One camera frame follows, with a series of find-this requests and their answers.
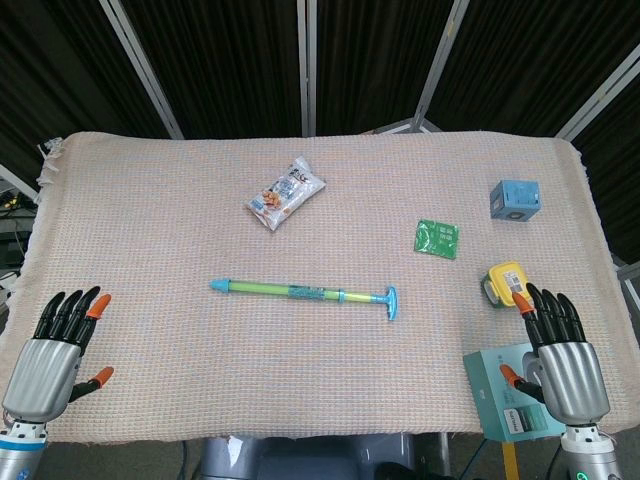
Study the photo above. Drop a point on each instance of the white snack packet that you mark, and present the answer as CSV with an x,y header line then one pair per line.
x,y
285,192

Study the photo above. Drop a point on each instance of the grey robot torso base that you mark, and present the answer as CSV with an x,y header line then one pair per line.
x,y
300,457

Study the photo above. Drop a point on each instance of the white screen frame post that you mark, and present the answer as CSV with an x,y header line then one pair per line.
x,y
307,65
142,70
440,55
600,92

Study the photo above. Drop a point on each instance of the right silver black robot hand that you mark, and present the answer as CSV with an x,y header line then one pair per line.
x,y
575,380

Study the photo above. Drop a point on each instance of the teal speaker product box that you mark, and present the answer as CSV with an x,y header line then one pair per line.
x,y
487,395

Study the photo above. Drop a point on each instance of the yellow lidded small container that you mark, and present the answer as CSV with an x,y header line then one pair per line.
x,y
505,280

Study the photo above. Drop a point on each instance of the metal table leg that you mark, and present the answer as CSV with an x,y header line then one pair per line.
x,y
443,457

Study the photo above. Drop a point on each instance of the green and blue stick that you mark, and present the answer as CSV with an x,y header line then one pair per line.
x,y
280,290

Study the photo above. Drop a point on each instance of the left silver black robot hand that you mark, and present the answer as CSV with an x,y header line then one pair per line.
x,y
42,372

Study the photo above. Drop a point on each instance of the pink woven tablecloth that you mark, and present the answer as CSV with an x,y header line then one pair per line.
x,y
300,360

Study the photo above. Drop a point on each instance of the green square sachet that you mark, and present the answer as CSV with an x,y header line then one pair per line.
x,y
436,240

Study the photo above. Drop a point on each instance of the yellow floor tape strip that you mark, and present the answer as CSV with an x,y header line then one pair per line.
x,y
509,462

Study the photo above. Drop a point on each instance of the blue cube box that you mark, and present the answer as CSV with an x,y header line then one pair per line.
x,y
515,197

